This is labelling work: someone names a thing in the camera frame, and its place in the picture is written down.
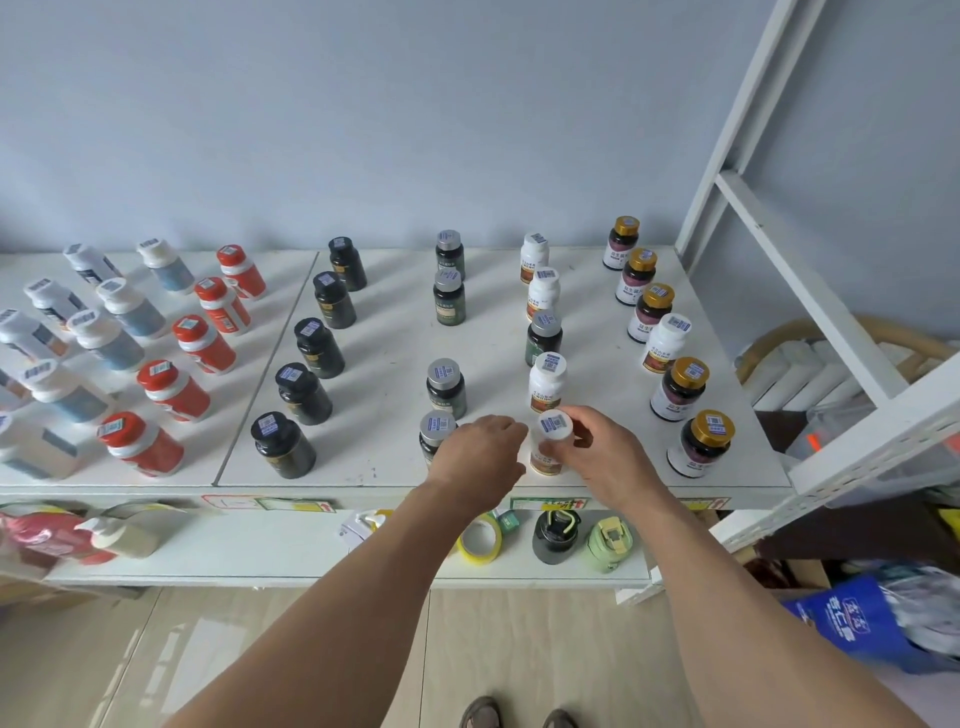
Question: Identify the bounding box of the white metal shelf rack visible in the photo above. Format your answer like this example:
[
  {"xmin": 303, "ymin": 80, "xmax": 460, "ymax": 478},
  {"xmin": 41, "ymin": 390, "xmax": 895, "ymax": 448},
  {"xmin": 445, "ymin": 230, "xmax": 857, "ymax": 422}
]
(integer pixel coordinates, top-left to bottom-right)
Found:
[{"xmin": 0, "ymin": 0, "xmax": 960, "ymax": 609}]

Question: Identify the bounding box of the black bottle black cap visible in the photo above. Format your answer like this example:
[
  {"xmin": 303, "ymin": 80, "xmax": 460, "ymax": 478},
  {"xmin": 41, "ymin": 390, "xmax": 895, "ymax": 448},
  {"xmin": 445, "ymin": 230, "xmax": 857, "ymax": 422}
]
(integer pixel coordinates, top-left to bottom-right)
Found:
[
  {"xmin": 311, "ymin": 270, "xmax": 359, "ymax": 331},
  {"xmin": 274, "ymin": 362, "xmax": 334, "ymax": 427},
  {"xmin": 249, "ymin": 411, "xmax": 319, "ymax": 481},
  {"xmin": 293, "ymin": 317, "xmax": 347, "ymax": 380},
  {"xmin": 327, "ymin": 236, "xmax": 369, "ymax": 293}
]

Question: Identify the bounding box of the person's right hand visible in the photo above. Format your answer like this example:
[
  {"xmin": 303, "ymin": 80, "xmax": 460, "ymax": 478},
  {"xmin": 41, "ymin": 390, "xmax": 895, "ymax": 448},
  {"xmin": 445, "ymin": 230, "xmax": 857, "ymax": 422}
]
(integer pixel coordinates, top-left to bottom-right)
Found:
[{"xmin": 538, "ymin": 405, "xmax": 669, "ymax": 515}]

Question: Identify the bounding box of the white bottle orange label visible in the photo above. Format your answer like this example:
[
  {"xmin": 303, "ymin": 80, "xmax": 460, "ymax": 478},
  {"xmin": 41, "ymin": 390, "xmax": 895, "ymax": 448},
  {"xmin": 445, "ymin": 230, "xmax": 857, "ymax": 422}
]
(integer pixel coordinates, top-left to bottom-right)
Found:
[
  {"xmin": 0, "ymin": 308, "xmax": 73, "ymax": 361},
  {"xmin": 22, "ymin": 277, "xmax": 91, "ymax": 328},
  {"xmin": 62, "ymin": 242, "xmax": 124, "ymax": 286},
  {"xmin": 0, "ymin": 367, "xmax": 33, "ymax": 412}
]

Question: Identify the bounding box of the white bottle gold cap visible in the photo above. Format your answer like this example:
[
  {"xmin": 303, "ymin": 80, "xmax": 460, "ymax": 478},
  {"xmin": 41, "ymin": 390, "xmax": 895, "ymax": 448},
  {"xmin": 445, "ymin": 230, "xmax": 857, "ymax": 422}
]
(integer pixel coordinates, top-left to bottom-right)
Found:
[
  {"xmin": 626, "ymin": 282, "xmax": 676, "ymax": 345},
  {"xmin": 614, "ymin": 248, "xmax": 660, "ymax": 307},
  {"xmin": 666, "ymin": 409, "xmax": 737, "ymax": 480}
]

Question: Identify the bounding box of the gold cap bottles group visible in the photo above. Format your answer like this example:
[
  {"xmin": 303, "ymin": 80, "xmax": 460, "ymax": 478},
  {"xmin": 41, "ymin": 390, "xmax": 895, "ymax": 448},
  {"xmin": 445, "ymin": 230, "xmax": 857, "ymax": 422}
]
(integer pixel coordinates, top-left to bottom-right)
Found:
[
  {"xmin": 649, "ymin": 356, "xmax": 712, "ymax": 423},
  {"xmin": 602, "ymin": 215, "xmax": 642, "ymax": 272}
]

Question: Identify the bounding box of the yellow green tape roll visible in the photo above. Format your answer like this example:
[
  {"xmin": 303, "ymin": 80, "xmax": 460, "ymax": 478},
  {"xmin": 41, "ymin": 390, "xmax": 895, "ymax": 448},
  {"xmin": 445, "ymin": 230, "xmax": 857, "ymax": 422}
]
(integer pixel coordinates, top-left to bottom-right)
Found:
[{"xmin": 455, "ymin": 513, "xmax": 505, "ymax": 566}]

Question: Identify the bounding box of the pink soap pump bottle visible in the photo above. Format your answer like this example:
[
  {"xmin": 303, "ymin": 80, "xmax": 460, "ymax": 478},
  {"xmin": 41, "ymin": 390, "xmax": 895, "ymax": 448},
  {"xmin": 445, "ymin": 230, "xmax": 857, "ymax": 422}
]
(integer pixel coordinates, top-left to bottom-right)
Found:
[{"xmin": 0, "ymin": 509, "xmax": 118, "ymax": 568}]

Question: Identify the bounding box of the light green flask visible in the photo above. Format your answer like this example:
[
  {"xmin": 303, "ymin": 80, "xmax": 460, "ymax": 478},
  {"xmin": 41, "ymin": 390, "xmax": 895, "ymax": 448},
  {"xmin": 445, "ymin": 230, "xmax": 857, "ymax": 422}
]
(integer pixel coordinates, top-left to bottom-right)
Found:
[{"xmin": 583, "ymin": 515, "xmax": 637, "ymax": 575}]

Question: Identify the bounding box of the clear plastic container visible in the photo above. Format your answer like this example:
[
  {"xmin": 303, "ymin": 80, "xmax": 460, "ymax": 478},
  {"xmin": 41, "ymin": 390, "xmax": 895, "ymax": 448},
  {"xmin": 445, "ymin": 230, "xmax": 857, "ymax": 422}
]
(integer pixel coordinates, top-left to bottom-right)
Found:
[{"xmin": 787, "ymin": 404, "xmax": 960, "ymax": 511}]

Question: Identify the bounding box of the red bottle red cap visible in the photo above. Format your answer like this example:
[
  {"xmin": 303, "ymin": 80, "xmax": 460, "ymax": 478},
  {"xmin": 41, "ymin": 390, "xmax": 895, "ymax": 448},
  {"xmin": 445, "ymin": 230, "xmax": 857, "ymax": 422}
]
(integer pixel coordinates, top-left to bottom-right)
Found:
[
  {"xmin": 192, "ymin": 276, "xmax": 254, "ymax": 337},
  {"xmin": 96, "ymin": 410, "xmax": 187, "ymax": 478},
  {"xmin": 135, "ymin": 359, "xmax": 213, "ymax": 424},
  {"xmin": 170, "ymin": 314, "xmax": 239, "ymax": 376},
  {"xmin": 215, "ymin": 243, "xmax": 269, "ymax": 301}
]

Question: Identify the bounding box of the rattan chair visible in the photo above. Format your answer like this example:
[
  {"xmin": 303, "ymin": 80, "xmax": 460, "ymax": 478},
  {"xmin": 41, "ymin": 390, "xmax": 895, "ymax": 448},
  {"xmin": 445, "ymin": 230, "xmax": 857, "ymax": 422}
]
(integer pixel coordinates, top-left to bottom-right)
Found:
[{"xmin": 734, "ymin": 313, "xmax": 960, "ymax": 575}]

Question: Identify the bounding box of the white packaged item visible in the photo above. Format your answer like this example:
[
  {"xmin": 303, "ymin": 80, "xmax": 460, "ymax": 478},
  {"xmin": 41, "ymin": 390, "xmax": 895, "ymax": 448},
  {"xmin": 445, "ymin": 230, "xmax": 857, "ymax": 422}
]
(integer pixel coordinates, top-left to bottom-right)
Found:
[{"xmin": 337, "ymin": 509, "xmax": 380, "ymax": 545}]

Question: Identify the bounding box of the person's left forearm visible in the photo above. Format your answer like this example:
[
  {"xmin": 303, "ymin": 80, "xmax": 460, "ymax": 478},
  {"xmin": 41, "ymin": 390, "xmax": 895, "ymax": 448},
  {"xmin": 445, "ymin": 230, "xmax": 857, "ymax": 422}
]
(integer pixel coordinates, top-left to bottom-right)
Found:
[{"xmin": 164, "ymin": 487, "xmax": 489, "ymax": 728}]

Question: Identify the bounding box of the person's right forearm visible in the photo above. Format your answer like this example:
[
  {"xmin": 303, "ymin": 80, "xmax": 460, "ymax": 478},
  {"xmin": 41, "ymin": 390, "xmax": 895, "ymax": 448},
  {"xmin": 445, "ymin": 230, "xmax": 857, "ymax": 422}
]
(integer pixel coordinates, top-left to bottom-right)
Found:
[{"xmin": 637, "ymin": 483, "xmax": 931, "ymax": 728}]

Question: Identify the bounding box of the crumpled silver plastic bag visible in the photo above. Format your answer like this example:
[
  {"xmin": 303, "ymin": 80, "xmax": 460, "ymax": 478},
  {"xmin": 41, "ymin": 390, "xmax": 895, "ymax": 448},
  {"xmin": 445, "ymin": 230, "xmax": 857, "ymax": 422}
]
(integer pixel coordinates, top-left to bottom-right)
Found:
[{"xmin": 877, "ymin": 562, "xmax": 960, "ymax": 654}]

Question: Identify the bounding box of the person's left hand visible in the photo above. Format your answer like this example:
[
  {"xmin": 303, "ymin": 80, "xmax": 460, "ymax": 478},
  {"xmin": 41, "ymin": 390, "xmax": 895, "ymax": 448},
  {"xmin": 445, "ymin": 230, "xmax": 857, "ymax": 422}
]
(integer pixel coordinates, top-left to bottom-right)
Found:
[{"xmin": 423, "ymin": 414, "xmax": 530, "ymax": 519}]

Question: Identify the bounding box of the cardboard box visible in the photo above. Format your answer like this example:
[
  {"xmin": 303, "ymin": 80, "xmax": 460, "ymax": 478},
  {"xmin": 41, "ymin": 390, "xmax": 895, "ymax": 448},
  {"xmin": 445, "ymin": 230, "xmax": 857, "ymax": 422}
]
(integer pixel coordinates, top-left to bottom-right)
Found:
[
  {"xmin": 0, "ymin": 577, "xmax": 99, "ymax": 609},
  {"xmin": 738, "ymin": 547, "xmax": 834, "ymax": 594}
]

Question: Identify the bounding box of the stack of white rolls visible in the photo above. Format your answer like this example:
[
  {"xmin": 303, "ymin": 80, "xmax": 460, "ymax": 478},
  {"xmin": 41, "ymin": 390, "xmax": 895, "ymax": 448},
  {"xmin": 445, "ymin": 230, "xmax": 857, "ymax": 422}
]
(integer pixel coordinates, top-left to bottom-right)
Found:
[{"xmin": 742, "ymin": 341, "xmax": 946, "ymax": 414}]

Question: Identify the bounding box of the blue printed bag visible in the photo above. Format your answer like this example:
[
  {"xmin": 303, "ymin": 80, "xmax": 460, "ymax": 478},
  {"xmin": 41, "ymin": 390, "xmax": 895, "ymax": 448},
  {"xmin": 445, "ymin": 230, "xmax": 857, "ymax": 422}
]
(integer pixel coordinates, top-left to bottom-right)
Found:
[{"xmin": 783, "ymin": 573, "xmax": 960, "ymax": 676}]

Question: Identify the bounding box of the person's left sandal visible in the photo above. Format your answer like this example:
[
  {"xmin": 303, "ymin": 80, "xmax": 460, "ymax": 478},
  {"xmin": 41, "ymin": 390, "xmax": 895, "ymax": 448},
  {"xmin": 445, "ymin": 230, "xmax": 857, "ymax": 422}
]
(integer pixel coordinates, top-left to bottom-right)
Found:
[{"xmin": 459, "ymin": 695, "xmax": 502, "ymax": 728}]

